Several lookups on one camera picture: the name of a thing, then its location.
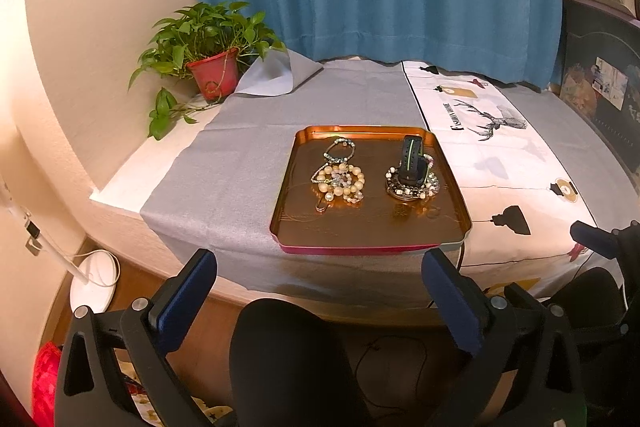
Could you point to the black green smart watch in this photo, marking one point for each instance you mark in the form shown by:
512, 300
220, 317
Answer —
411, 157

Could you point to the black chair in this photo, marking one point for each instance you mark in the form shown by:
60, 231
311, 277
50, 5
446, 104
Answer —
295, 357

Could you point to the potted green plant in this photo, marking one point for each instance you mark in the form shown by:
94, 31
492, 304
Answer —
215, 72

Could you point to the grey white printed tablecloth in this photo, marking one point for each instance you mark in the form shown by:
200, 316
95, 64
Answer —
240, 167

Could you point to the gold hair clip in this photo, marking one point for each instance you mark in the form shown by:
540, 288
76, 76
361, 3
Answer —
322, 206

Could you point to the red bag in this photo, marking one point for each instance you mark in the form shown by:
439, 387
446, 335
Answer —
45, 377

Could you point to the small black clip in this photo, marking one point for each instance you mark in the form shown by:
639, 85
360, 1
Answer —
32, 231

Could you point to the white picture card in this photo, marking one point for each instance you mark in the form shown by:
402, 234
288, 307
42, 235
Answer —
609, 82

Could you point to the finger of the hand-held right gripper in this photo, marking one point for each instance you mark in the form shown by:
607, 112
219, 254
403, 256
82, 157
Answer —
595, 237
610, 334

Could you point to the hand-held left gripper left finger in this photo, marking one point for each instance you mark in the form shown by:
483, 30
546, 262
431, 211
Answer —
182, 307

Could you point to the orange metal tray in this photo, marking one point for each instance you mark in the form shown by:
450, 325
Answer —
370, 227

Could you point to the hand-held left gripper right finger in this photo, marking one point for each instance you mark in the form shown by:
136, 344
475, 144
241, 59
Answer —
452, 307

